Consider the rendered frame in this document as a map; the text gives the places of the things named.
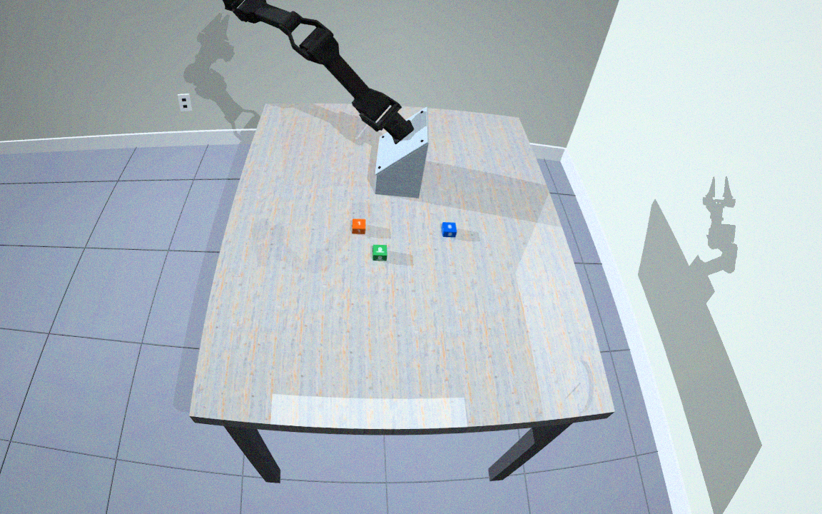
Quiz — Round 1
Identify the blue block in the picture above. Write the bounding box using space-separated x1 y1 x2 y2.
442 222 457 237

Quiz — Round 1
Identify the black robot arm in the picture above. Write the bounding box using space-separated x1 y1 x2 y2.
223 0 414 144

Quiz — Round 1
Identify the green block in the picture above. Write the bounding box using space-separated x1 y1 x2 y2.
372 245 387 261

